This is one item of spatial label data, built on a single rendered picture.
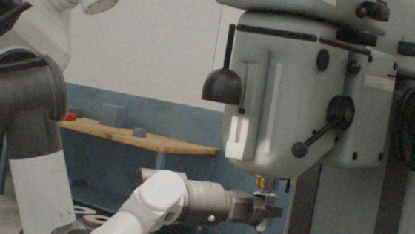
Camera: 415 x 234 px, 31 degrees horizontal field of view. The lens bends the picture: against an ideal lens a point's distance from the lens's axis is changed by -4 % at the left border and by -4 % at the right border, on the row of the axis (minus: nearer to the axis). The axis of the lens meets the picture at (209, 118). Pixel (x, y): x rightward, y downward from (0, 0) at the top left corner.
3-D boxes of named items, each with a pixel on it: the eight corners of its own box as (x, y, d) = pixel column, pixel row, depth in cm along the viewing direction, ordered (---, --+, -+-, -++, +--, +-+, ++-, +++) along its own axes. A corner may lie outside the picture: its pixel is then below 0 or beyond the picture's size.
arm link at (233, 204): (269, 192, 150) (214, 186, 145) (260, 239, 151) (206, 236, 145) (238, 180, 162) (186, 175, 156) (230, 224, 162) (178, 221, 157)
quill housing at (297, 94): (287, 184, 144) (314, 14, 142) (201, 164, 156) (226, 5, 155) (336, 182, 159) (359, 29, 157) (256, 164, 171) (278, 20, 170)
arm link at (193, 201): (211, 209, 145) (155, 204, 140) (188, 239, 152) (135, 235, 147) (198, 161, 152) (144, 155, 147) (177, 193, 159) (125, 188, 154)
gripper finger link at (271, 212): (279, 219, 157) (253, 218, 154) (281, 204, 157) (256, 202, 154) (283, 221, 155) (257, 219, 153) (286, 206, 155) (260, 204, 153)
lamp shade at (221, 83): (194, 98, 140) (200, 64, 139) (209, 99, 146) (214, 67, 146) (232, 104, 137) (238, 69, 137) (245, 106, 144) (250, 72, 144)
